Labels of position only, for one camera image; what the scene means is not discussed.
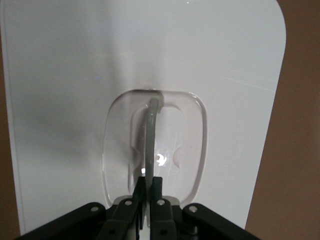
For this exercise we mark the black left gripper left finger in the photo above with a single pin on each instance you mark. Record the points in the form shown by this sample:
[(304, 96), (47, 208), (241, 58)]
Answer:
[(130, 215)]

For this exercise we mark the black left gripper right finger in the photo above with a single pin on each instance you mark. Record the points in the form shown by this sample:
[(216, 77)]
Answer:
[(162, 217)]

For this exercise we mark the white plastic box lid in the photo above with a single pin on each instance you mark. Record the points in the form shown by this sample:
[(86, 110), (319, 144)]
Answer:
[(75, 75)]

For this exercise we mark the brown table cover mat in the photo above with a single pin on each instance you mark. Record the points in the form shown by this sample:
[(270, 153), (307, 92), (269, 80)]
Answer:
[(300, 125)]

